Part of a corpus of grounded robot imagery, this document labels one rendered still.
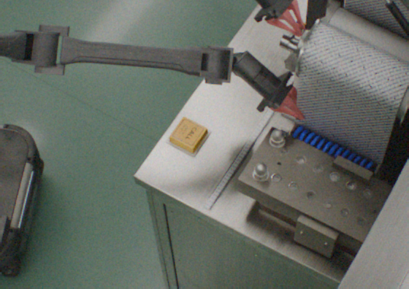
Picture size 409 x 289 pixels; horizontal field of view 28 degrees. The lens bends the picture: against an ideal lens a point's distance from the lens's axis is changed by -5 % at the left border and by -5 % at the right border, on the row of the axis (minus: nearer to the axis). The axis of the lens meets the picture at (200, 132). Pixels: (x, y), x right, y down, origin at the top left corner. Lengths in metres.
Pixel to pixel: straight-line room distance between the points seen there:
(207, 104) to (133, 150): 1.02
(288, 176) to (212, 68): 0.30
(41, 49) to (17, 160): 1.14
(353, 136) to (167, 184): 0.47
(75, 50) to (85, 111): 1.45
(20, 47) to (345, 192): 0.80
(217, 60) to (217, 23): 1.58
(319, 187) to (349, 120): 0.17
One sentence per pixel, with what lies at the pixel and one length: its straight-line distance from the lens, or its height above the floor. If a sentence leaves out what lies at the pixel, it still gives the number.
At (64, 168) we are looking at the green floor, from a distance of 3.19.
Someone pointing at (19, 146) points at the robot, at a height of 0.24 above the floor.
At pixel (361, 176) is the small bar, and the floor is 1.05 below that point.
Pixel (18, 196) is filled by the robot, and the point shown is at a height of 0.24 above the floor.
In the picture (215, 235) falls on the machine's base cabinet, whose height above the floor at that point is 0.80.
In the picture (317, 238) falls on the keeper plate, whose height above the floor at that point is 0.98.
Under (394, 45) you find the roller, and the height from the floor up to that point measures 1.23.
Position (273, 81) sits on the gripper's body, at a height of 1.15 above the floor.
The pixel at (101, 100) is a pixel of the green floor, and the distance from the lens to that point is 3.32.
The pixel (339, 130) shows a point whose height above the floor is 1.09.
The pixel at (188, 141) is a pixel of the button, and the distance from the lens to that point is 2.12.
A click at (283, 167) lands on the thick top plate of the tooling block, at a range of 1.97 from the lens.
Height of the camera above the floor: 2.76
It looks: 59 degrees down
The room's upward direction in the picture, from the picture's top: 3 degrees counter-clockwise
